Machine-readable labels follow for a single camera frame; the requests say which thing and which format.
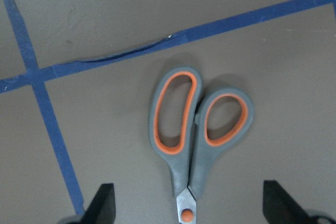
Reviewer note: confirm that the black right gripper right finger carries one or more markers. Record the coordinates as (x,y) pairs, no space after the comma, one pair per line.
(280,207)

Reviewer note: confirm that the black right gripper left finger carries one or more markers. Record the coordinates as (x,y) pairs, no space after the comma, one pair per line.
(102,208)

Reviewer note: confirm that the grey orange scissors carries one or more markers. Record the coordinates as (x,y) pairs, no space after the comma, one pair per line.
(191,159)

